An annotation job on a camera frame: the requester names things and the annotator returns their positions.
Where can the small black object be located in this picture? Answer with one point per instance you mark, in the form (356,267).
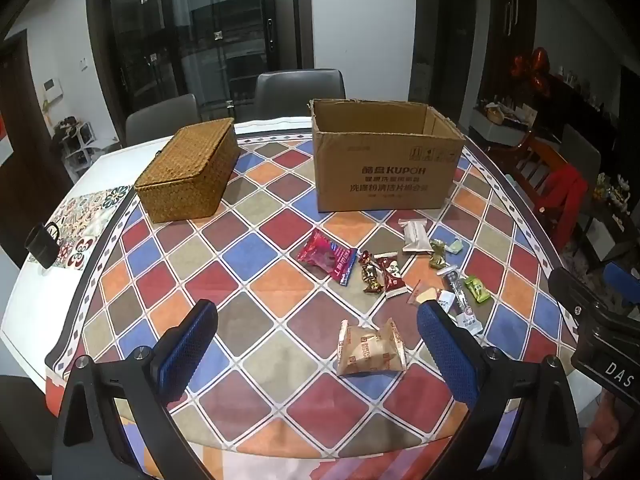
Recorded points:
(42,245)

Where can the white low cabinet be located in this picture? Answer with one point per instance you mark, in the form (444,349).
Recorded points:
(500,122)

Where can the brown cardboard box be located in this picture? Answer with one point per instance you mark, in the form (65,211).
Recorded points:
(390,170)

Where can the woven wicker lidded basket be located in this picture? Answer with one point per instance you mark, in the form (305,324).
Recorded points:
(185,175)

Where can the pink snack packet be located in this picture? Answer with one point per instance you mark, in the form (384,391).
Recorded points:
(326,256)

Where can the white wall panel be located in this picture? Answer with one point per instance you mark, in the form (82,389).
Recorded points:
(52,87)

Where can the green snack packet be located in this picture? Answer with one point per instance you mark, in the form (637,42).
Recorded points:
(476,287)

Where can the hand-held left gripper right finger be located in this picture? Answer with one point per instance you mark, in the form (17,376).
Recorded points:
(445,350)

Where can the small white blue packet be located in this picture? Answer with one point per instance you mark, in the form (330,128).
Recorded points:
(445,301)

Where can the checkered colourful tablecloth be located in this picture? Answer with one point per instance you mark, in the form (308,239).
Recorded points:
(260,260)

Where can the red cloth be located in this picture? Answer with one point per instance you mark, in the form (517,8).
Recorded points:
(570,200)

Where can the white shoe rack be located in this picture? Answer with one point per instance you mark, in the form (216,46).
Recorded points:
(75,142)

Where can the dark red snack packet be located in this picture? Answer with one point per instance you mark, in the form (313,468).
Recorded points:
(393,272)

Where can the white snack packet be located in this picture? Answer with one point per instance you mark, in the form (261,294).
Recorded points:
(416,236)

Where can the long white stick packet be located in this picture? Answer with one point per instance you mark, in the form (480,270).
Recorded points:
(462,305)

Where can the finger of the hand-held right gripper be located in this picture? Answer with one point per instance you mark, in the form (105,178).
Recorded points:
(622,282)
(570,290)

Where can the pale green candy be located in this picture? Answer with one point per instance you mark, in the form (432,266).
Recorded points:
(455,246)

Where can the person's right hand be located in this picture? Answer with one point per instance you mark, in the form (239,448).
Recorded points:
(602,435)

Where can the brown wooden chair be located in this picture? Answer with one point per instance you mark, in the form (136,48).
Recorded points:
(540,165)

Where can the red foil balloons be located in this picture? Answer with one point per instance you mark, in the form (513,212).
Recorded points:
(532,70)

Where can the brown twisted candy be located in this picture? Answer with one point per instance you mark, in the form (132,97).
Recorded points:
(370,276)

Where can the patterned tile table mat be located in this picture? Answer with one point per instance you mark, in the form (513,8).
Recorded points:
(85,220)

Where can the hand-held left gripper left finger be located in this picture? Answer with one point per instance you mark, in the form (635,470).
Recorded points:
(192,345)

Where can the beige cookie packet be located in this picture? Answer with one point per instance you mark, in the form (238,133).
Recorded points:
(370,347)

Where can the dark wooden door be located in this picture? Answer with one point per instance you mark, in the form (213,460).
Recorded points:
(512,25)

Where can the gold wrapped candy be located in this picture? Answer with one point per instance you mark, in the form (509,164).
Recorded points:
(437,255)

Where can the glass sliding door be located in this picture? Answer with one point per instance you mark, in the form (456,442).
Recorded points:
(200,45)

